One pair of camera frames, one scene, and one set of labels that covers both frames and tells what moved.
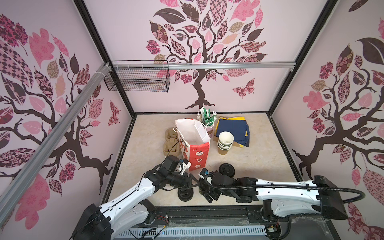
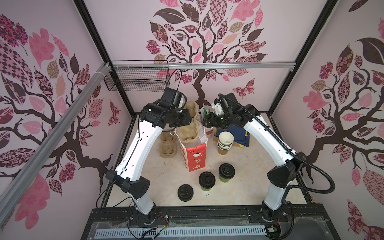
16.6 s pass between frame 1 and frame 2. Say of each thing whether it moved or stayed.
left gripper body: moved
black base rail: stayed
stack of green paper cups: stayed
